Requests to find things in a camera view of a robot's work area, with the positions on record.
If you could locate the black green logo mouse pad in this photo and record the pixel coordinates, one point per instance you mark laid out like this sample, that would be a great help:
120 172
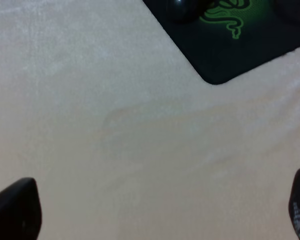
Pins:
228 38

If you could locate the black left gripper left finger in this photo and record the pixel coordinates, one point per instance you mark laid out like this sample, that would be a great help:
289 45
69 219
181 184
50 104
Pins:
20 211

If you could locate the black computer mouse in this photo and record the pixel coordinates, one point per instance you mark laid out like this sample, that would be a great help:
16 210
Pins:
180 11

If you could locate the beige fleece blanket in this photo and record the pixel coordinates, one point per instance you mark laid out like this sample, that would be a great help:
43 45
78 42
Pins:
127 142

